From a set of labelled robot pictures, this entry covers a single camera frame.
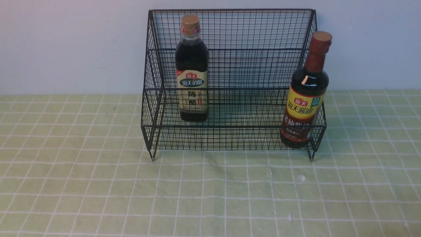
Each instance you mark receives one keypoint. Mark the green checkered tablecloth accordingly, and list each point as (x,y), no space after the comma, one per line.
(77,166)

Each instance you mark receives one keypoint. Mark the vinegar bottle gold cap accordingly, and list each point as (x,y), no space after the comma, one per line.
(192,63)

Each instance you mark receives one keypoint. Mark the soy sauce bottle brown cap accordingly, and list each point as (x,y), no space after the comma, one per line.
(306,93)

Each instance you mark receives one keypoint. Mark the black wire mesh shelf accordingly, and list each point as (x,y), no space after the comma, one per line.
(252,56)

